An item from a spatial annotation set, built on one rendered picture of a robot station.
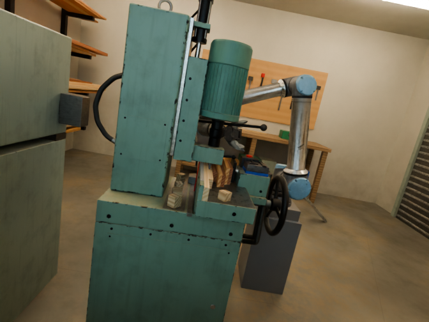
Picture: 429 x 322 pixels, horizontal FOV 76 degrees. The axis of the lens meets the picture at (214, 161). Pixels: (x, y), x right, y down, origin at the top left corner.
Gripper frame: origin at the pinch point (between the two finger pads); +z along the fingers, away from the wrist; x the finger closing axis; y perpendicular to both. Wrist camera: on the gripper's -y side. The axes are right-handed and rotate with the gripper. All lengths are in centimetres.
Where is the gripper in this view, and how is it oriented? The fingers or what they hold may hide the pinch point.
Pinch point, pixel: (245, 136)
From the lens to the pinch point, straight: 135.7
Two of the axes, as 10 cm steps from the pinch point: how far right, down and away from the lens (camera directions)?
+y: 7.3, -1.1, 6.8
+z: 6.8, 2.1, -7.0
